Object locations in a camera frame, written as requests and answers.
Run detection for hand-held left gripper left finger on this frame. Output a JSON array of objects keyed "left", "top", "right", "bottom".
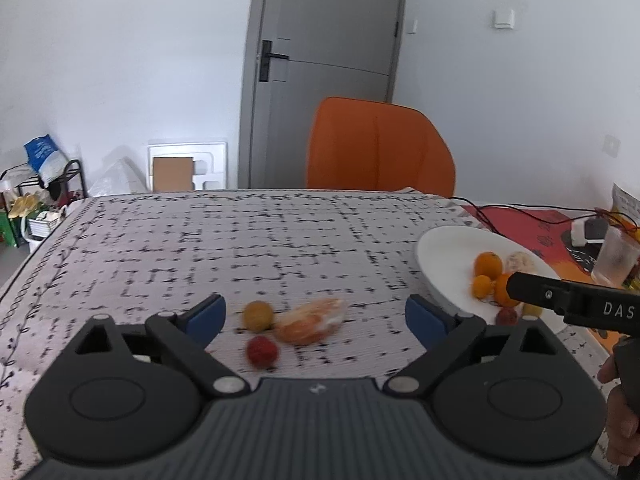
[{"left": 72, "top": 294, "right": 252, "bottom": 399}]

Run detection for black shoe rack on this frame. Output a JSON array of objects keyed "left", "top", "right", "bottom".
[{"left": 0, "top": 158, "right": 89, "bottom": 211}]

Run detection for white plate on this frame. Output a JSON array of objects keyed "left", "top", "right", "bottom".
[{"left": 416, "top": 225, "right": 571, "bottom": 335}]

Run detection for green box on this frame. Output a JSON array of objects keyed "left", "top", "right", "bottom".
[{"left": 0, "top": 209, "right": 21, "bottom": 249}]

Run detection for white black patterned tablecloth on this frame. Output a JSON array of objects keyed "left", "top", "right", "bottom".
[{"left": 0, "top": 189, "right": 626, "bottom": 472}]

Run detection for black cable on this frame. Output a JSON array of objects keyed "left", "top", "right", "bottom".
[{"left": 449, "top": 197, "right": 617, "bottom": 227}]

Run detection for peeled orange segment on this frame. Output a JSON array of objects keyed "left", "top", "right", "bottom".
[{"left": 275, "top": 298, "right": 348, "bottom": 346}]

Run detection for large orange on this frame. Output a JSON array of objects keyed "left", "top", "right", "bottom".
[
  {"left": 491, "top": 273, "right": 523, "bottom": 308},
  {"left": 474, "top": 251, "right": 503, "bottom": 277}
]

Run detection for black door handle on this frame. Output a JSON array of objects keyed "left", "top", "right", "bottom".
[{"left": 258, "top": 39, "right": 290, "bottom": 83}]

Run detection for brown cardboard piece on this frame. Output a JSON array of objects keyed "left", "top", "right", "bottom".
[{"left": 152, "top": 157, "right": 195, "bottom": 193}]

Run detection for red mat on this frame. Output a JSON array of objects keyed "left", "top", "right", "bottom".
[{"left": 461, "top": 204, "right": 640, "bottom": 361}]

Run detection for person's right hand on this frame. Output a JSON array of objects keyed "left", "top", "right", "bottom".
[{"left": 597, "top": 354, "right": 640, "bottom": 480}]

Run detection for peeled whitish citrus piece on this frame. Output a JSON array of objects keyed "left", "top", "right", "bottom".
[{"left": 505, "top": 252, "right": 542, "bottom": 276}]

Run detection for white charger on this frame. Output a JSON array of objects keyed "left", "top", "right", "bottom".
[{"left": 569, "top": 217, "right": 612, "bottom": 248}]

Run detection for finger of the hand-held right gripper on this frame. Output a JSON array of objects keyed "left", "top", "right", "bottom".
[{"left": 506, "top": 271, "right": 568, "bottom": 313}]

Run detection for clear plastic bag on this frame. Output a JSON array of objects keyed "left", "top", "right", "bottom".
[{"left": 87, "top": 157, "right": 149, "bottom": 198}]

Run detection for orange chair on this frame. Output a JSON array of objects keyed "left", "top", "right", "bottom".
[{"left": 305, "top": 97, "right": 457, "bottom": 197}]

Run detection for yellow slippers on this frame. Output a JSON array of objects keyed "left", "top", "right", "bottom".
[{"left": 7, "top": 193, "right": 42, "bottom": 219}]

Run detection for white shopping bag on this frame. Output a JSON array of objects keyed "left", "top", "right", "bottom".
[{"left": 22, "top": 209, "right": 67, "bottom": 254}]

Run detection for snack bag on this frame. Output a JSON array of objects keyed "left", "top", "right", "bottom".
[{"left": 610, "top": 183, "right": 640, "bottom": 234}]

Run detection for white foam packaging board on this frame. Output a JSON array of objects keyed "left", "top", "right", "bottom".
[{"left": 147, "top": 141, "right": 229, "bottom": 193}]

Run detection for blue white bag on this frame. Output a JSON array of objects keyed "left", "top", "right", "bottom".
[{"left": 23, "top": 133, "right": 69, "bottom": 187}]

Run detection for grey door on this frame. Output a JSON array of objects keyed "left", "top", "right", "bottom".
[{"left": 239, "top": 0, "right": 410, "bottom": 191}]

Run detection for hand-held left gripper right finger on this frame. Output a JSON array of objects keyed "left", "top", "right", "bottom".
[{"left": 385, "top": 294, "right": 565, "bottom": 399}]

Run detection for clear plastic cup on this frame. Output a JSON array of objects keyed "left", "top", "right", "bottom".
[{"left": 591, "top": 224, "right": 640, "bottom": 289}]

